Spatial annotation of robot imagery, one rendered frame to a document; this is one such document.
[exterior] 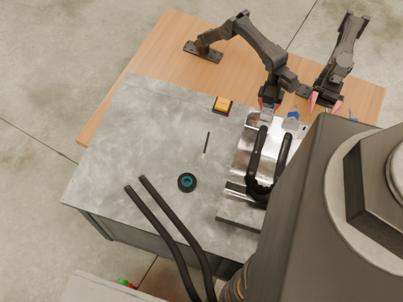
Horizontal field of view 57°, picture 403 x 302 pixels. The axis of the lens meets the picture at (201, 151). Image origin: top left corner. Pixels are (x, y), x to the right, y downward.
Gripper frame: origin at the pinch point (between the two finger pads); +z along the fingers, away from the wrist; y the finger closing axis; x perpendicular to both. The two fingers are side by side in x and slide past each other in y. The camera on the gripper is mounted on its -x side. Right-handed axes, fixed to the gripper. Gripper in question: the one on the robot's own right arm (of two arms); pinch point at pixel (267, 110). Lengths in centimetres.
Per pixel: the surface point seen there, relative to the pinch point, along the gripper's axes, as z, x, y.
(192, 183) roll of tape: 21.0, -32.5, -21.4
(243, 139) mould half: 9.4, -11.1, -6.5
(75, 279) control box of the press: -22, -101, -24
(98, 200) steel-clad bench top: 27, -50, -56
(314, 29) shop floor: 38, 175, 12
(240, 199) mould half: 21.0, -33.8, -0.7
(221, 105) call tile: 6.9, 5.2, -21.3
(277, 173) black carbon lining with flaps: 12.8, -22.1, 10.7
